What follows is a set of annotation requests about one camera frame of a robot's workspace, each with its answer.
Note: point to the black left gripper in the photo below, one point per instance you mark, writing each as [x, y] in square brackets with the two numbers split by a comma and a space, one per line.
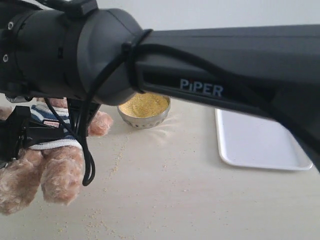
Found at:
[20, 130]

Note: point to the teddy bear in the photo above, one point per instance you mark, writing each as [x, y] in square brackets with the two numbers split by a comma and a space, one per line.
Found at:
[56, 166]

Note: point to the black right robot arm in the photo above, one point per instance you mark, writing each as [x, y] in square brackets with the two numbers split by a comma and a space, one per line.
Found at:
[73, 49]

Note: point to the steel bowl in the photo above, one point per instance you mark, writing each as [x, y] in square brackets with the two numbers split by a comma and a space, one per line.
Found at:
[146, 123]

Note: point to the yellow millet grains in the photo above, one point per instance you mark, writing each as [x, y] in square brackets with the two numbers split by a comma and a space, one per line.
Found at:
[145, 105]

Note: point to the white plastic tray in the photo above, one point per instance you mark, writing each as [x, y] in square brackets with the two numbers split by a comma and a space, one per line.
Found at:
[253, 142]

